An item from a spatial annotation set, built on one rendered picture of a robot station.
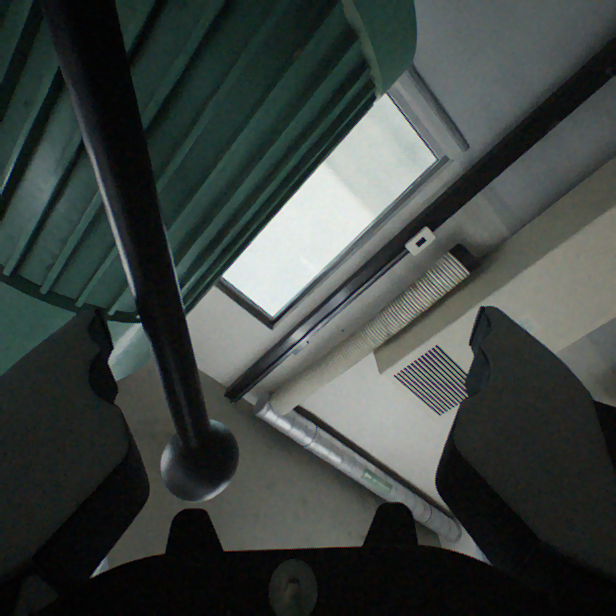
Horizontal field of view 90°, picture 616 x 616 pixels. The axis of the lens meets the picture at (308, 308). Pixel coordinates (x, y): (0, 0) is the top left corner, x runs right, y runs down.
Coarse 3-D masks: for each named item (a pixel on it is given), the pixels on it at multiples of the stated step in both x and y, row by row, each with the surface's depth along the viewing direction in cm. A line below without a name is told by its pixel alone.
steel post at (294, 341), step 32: (608, 64) 117; (576, 96) 122; (544, 128) 127; (480, 160) 137; (512, 160) 133; (448, 192) 141; (416, 224) 146; (384, 256) 154; (352, 288) 163; (320, 320) 172; (288, 352) 180; (256, 384) 195
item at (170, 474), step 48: (48, 0) 6; (96, 0) 6; (96, 48) 6; (96, 96) 7; (96, 144) 7; (144, 144) 8; (144, 192) 8; (144, 240) 9; (144, 288) 9; (192, 384) 12; (192, 432) 13; (192, 480) 13
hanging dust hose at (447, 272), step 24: (456, 264) 145; (408, 288) 159; (432, 288) 151; (384, 312) 162; (408, 312) 157; (360, 336) 168; (384, 336) 164; (336, 360) 175; (360, 360) 174; (288, 384) 190; (312, 384) 182; (288, 408) 192
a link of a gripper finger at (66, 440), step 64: (0, 384) 7; (64, 384) 7; (0, 448) 6; (64, 448) 6; (128, 448) 6; (0, 512) 5; (64, 512) 5; (128, 512) 6; (0, 576) 4; (64, 576) 5
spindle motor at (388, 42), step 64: (0, 0) 11; (128, 0) 11; (192, 0) 11; (256, 0) 11; (320, 0) 12; (384, 0) 12; (0, 64) 12; (192, 64) 12; (256, 64) 12; (320, 64) 13; (384, 64) 15; (0, 128) 13; (64, 128) 12; (192, 128) 13; (256, 128) 14; (320, 128) 15; (0, 192) 13; (64, 192) 14; (192, 192) 15; (256, 192) 17; (0, 256) 15; (64, 256) 15; (192, 256) 18; (0, 320) 16; (64, 320) 17; (128, 320) 19
